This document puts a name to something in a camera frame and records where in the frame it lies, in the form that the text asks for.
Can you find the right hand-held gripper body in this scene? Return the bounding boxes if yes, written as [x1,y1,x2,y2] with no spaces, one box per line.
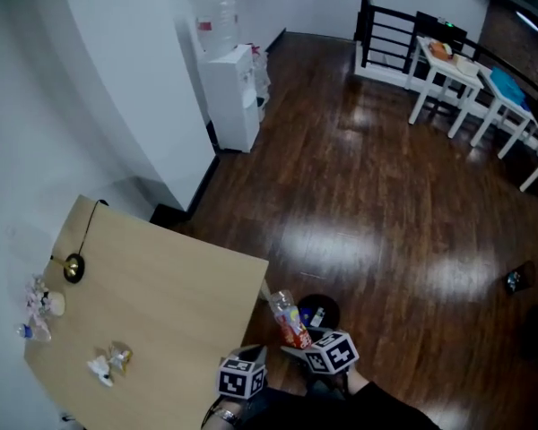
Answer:
[305,330,360,375]

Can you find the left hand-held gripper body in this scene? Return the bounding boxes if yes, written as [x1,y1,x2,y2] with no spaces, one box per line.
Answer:
[217,356,269,400]

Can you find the black round trash bin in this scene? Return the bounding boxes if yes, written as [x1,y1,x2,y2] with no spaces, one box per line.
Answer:
[297,293,341,331]

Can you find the clear plastic bottle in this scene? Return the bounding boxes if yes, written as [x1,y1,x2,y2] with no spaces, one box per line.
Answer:
[267,288,313,349]

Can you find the gold wrapper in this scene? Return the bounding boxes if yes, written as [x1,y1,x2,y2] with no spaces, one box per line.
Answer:
[107,341,134,375]

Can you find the white paper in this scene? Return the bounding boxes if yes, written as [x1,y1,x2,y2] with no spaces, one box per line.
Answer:
[86,355,116,388]

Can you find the person's left forearm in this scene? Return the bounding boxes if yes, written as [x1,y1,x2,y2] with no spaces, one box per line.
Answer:
[201,396,247,430]

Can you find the person's right forearm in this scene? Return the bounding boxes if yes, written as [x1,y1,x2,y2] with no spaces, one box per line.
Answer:
[340,367,386,398]

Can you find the silver wristwatch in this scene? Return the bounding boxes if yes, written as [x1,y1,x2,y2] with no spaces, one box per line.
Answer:
[210,408,241,426]

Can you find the person's black top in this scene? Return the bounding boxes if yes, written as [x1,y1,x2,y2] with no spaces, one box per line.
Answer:
[239,381,445,430]

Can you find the brass lamp base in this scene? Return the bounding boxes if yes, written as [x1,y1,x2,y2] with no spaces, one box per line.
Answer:
[48,252,87,284]

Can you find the small dark bin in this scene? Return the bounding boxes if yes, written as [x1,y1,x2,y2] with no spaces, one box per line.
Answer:
[504,260,537,295]

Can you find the pink flowers in white pot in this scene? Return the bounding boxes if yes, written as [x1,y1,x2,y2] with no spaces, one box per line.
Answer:
[24,273,66,326]

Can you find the clear water bottle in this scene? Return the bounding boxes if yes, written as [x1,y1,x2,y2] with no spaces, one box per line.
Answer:
[16,322,53,343]

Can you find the white water dispenser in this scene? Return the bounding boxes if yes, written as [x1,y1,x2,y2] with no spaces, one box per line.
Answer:
[198,44,261,154]

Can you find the white bag bundle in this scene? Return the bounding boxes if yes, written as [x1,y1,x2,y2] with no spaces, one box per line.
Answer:
[249,42,271,123]

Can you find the row of white side tables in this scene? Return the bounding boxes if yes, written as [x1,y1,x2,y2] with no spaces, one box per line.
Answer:
[407,36,538,205]

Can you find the cream box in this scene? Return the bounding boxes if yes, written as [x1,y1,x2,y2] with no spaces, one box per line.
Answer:
[452,54,481,78]

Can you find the orange box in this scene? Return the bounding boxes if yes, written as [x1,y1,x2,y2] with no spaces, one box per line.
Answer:
[428,40,453,60]

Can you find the blue cloth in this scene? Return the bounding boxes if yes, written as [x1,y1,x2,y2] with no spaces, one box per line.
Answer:
[489,67,533,111]

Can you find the black stair railing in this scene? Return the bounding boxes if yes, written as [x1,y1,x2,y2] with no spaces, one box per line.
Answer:
[353,0,538,125]

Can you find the black device with green light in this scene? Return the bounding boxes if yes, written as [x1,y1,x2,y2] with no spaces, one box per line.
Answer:
[414,10,468,53]

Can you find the large clear water jug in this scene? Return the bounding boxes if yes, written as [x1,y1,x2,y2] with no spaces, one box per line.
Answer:
[190,0,241,60]

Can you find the black lamp cable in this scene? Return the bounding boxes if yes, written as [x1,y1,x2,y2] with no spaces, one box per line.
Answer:
[78,199,110,257]

